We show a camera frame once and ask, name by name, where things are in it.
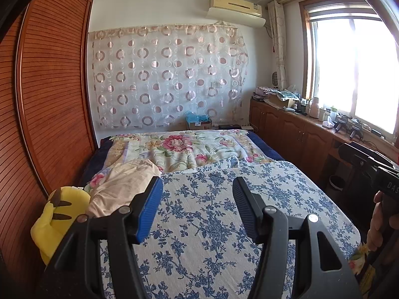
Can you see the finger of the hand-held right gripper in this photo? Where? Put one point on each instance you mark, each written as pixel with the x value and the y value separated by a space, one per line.
pixel 374 151
pixel 353 157

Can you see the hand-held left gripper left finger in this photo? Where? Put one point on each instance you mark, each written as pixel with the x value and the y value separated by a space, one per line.
pixel 149 211

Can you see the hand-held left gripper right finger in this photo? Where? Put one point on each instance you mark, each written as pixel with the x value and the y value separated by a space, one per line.
pixel 246 208

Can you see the peach printed t-shirt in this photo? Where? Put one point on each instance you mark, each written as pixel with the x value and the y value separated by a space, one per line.
pixel 124 177

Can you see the person's right forearm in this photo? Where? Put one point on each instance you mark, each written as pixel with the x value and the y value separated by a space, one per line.
pixel 386 274

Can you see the person's right hand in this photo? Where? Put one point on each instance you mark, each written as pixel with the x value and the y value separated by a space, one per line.
pixel 377 227

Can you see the black handheld device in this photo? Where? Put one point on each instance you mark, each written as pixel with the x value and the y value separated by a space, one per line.
pixel 342 124
pixel 356 130

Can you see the white trash bin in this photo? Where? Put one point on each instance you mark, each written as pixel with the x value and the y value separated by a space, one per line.
pixel 336 183

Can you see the white plastic holder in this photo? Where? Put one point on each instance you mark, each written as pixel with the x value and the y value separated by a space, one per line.
pixel 329 123

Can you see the blue floral bedspread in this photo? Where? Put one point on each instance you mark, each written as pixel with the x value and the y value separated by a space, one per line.
pixel 202 224

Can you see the green-capped bottle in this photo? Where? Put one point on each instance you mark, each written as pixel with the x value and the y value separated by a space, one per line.
pixel 334 114

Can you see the pale pink thermos bottle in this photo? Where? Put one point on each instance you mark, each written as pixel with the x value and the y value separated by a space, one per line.
pixel 314 109

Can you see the long wooden low cabinet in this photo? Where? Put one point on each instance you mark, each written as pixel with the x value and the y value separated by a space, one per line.
pixel 290 134

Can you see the pink floral quilt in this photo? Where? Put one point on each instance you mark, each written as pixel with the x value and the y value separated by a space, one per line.
pixel 174 143

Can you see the yellow floral blanket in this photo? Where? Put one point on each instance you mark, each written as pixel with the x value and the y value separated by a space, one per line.
pixel 360 258

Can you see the wood-framed window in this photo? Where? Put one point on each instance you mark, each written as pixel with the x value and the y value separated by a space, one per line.
pixel 352 68

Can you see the open cardboard box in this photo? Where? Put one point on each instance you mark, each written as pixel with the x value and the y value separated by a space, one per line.
pixel 280 101

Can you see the teal cloth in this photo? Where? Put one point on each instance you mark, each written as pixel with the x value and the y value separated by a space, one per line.
pixel 285 93

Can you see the small cardboard box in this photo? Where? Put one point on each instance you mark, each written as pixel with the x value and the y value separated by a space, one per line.
pixel 199 125

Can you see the yellow plush toy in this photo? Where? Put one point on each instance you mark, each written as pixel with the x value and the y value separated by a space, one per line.
pixel 50 224

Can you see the round grey fan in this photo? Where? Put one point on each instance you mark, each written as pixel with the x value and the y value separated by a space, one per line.
pixel 275 80

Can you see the pink folded cloths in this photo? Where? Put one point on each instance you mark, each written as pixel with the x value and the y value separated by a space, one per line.
pixel 261 93

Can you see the circle-print sheer curtain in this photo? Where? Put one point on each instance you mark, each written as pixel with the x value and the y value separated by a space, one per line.
pixel 168 78

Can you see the white patterned window curtain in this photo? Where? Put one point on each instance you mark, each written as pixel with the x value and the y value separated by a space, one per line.
pixel 279 43

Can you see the wall air conditioner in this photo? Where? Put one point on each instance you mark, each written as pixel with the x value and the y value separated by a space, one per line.
pixel 237 11

